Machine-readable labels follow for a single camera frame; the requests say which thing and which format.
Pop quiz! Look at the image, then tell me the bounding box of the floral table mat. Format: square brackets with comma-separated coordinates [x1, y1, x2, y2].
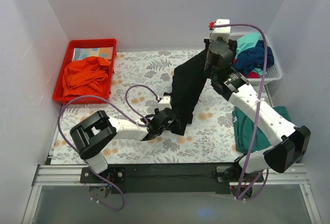
[50, 50, 271, 165]

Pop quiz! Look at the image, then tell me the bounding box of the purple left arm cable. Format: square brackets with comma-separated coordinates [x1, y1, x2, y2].
[57, 84, 161, 212]

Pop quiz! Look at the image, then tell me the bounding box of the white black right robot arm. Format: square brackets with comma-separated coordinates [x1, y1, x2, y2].
[205, 39, 311, 182]

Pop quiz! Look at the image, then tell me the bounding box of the pastel patterned folded cloth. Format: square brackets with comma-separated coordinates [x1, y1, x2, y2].
[72, 47, 113, 62]

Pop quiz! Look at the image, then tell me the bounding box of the navy blue t shirt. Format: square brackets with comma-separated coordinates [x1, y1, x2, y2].
[233, 44, 274, 76]

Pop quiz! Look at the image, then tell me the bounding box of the aluminium frame rail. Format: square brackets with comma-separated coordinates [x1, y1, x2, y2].
[22, 163, 322, 223]

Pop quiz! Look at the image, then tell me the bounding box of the white plastic basket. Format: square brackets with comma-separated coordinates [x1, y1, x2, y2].
[229, 32, 282, 85]

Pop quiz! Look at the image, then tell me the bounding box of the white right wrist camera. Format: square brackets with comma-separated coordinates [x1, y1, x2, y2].
[209, 19, 230, 43]

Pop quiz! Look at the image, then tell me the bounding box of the black t shirt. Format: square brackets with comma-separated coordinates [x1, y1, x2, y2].
[170, 50, 207, 135]

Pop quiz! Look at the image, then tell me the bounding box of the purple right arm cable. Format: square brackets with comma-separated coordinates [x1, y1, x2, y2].
[213, 23, 270, 200]

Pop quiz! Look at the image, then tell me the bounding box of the teal mint t shirt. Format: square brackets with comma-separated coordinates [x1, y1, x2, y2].
[236, 33, 260, 56]

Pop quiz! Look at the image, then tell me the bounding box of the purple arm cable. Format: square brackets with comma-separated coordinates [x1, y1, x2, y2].
[57, 84, 161, 212]
[213, 23, 270, 200]

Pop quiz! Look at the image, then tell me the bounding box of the red plastic tray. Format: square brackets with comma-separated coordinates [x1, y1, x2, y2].
[53, 38, 117, 105]

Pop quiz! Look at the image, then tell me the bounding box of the folded dark green t shirt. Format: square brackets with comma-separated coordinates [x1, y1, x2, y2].
[232, 105, 292, 155]

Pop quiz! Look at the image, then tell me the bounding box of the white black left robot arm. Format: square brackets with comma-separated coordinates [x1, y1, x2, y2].
[70, 108, 178, 183]

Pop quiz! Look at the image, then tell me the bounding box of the magenta red garment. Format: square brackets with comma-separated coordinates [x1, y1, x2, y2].
[233, 59, 260, 79]

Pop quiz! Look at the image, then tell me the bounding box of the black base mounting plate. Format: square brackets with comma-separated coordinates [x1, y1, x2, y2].
[79, 162, 264, 195]

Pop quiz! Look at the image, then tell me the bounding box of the orange t shirt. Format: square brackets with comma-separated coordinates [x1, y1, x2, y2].
[62, 56, 110, 97]

